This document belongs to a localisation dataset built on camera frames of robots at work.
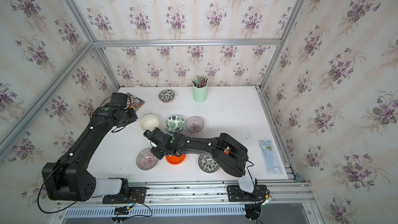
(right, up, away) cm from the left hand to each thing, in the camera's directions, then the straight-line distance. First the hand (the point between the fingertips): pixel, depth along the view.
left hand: (136, 118), depth 82 cm
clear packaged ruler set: (+75, -22, +3) cm, 78 cm away
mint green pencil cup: (+35, +14, +22) cm, 43 cm away
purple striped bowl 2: (+5, -23, 0) cm, 24 cm away
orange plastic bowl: (+22, -22, -2) cm, 31 cm away
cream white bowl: (+3, -4, +11) cm, 13 cm away
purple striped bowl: (+32, -6, +16) cm, 36 cm away
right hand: (+12, -16, -1) cm, 20 cm away
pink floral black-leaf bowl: (+10, +13, +29) cm, 34 cm away
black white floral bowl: (+39, -25, 0) cm, 46 cm away
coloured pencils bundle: (+35, +22, +22) cm, 47 cm away
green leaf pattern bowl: (+19, -5, +13) cm, 24 cm away
